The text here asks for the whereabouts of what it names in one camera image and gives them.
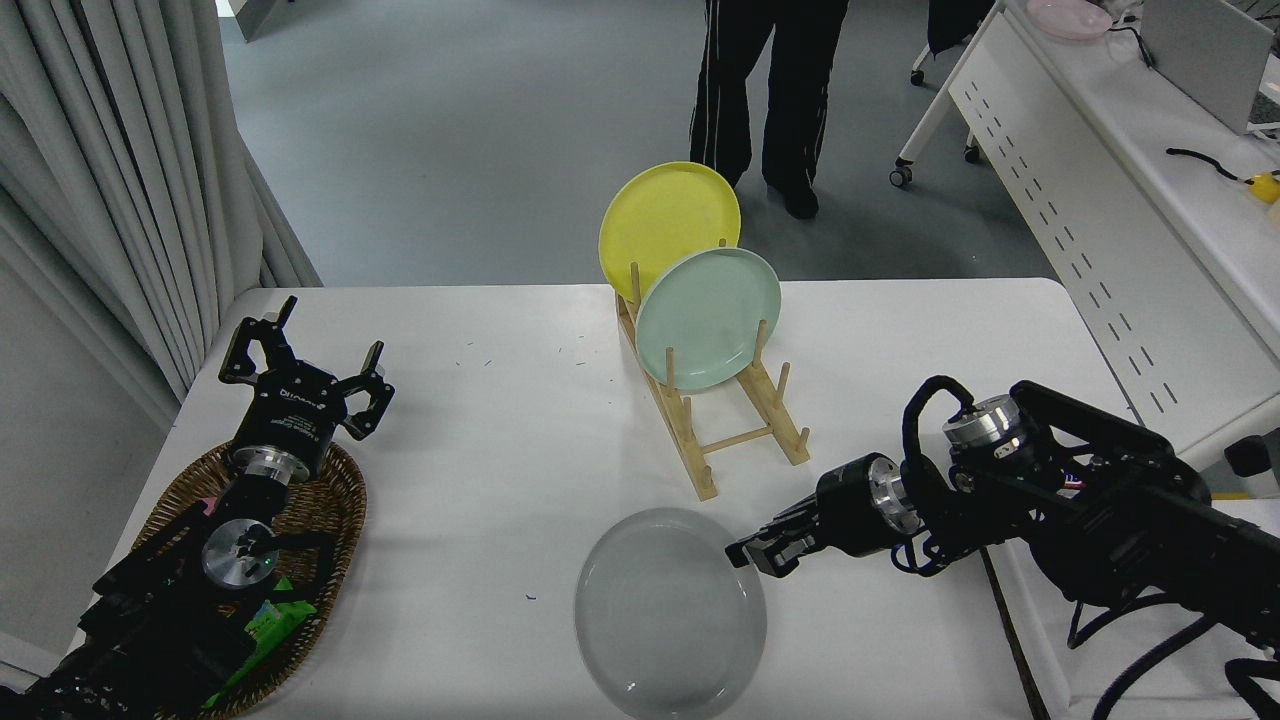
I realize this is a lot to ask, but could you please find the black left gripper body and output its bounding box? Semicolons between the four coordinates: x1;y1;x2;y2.
235;364;349;467

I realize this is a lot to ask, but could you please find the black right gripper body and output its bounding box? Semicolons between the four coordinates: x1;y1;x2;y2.
815;455;891;559

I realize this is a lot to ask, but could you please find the grey plate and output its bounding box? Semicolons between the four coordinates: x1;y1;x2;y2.
573;507;769;720

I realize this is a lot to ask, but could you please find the wooden plate rack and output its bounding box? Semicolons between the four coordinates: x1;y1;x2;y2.
614;238;812;502

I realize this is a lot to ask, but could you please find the pale green plate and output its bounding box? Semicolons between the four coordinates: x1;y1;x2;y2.
635;247;783;392

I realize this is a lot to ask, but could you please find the yellow plate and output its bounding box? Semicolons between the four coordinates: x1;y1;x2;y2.
598;161;742;304

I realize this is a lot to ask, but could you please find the pink plate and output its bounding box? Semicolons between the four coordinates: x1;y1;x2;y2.
1027;0;1114;41

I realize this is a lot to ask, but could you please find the brown wicker basket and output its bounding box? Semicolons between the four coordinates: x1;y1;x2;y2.
130;440;368;719

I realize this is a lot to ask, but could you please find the green snack packet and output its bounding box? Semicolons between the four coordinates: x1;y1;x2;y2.
205;595;318;711

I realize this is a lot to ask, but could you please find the pale grey curtain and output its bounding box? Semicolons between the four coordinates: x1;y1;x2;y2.
0;0;323;431

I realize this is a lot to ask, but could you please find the white tray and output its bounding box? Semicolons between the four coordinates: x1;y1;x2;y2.
975;495;1280;720

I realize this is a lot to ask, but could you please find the white desk with slotted panel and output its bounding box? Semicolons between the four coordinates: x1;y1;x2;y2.
890;0;1280;471

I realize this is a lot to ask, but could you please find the black round object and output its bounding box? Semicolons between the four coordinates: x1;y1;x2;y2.
1225;430;1280;481

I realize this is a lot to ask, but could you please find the person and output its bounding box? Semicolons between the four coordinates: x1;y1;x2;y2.
690;0;851;221

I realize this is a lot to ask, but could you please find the grey laptop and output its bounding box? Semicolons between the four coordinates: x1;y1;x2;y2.
1140;0;1276;136

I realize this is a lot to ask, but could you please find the thick black cable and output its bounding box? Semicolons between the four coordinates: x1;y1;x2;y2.
1166;147;1251;186

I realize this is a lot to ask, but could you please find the thin black cable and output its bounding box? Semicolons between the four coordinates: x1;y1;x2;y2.
1105;20;1158;71

